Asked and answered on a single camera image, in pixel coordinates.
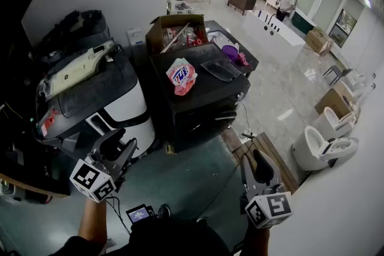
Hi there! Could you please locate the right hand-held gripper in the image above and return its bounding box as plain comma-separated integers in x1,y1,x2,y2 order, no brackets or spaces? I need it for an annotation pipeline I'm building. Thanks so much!
239,149,293,230

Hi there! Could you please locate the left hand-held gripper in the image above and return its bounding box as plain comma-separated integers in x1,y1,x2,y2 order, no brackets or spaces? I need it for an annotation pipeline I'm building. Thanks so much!
69,128,138,204

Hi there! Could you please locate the person's right forearm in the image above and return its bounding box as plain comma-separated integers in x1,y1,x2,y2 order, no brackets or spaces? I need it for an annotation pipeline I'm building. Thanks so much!
242,218,271,256

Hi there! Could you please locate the person's left forearm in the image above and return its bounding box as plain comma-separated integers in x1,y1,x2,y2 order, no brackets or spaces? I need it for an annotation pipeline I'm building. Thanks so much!
77,197,109,247

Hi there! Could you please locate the red snack pouch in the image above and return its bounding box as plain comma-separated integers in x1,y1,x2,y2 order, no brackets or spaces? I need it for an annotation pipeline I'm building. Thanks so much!
166,58,198,97

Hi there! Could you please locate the open cardboard box with clutter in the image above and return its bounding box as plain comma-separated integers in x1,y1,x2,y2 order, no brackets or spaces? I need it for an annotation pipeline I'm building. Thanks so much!
145,14,209,55

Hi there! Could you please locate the wooden slat platform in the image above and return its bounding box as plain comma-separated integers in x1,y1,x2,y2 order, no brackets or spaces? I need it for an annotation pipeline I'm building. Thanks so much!
221,128,301,193

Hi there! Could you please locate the white top-load washing machine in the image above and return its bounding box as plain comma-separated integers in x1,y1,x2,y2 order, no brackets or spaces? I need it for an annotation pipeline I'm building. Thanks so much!
35,38,156,160

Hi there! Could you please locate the white toilet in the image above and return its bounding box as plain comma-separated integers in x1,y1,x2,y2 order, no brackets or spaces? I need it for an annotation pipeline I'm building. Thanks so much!
292,125,359,172
313,106,358,140

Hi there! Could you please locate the small black screen device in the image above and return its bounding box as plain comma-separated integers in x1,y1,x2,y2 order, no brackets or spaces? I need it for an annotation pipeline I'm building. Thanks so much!
125,204,157,224

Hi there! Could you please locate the person's dark shoe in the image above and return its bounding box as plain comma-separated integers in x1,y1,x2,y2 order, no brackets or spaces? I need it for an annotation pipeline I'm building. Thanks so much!
157,203,172,220

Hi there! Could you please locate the beige plastic panel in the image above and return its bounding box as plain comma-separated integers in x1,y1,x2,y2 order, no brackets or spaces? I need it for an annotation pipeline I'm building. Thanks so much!
44,40,116,100

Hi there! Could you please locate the dark wooden shelf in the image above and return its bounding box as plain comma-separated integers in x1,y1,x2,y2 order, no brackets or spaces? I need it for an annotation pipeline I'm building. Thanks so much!
0,92,71,199

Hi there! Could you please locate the person's dark shirt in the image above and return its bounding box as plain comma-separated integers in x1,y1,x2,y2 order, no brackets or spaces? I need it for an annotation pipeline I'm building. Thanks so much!
49,218,242,256

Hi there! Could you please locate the large cardboard box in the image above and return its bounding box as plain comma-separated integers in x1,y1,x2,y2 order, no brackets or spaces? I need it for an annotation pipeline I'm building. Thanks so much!
314,80,359,118

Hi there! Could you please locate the clear plastic tray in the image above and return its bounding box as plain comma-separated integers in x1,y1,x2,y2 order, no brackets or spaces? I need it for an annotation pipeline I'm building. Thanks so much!
200,58,242,83

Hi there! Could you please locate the small white appliance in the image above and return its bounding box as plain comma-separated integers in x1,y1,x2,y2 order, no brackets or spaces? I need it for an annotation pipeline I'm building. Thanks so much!
126,27,143,46

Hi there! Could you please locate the purple bowl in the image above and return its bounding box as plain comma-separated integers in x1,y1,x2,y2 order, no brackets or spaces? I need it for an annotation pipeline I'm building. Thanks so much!
221,44,239,62

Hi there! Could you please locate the black plastic panel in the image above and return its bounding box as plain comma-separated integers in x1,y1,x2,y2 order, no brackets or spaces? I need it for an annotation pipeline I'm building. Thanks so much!
38,10,111,52

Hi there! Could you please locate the dark chair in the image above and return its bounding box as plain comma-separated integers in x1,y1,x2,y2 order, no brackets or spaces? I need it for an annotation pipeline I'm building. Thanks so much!
323,64,353,85

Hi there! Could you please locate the long white counter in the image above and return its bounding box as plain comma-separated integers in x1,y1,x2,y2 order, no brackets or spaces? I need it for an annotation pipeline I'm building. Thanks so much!
242,10,306,65

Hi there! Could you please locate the small cardboard box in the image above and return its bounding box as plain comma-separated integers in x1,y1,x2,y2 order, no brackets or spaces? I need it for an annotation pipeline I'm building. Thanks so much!
305,27,334,56

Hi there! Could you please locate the green cabinet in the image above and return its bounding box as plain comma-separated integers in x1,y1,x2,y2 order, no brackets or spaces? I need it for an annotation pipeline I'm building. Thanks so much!
291,10,316,36

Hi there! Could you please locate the dark framed window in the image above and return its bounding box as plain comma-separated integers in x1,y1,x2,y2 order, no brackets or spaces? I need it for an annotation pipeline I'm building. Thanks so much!
329,8,358,48

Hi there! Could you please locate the brown wooden cabinet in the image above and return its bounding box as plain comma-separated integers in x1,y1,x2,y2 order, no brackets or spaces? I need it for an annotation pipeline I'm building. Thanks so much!
227,0,259,16

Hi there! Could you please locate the thin black cable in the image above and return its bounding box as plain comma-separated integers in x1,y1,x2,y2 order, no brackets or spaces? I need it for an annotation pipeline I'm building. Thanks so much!
105,194,133,235

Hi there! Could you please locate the wire basket with clutter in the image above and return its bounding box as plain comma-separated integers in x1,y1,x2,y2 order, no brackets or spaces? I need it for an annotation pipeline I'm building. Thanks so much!
174,1,195,14

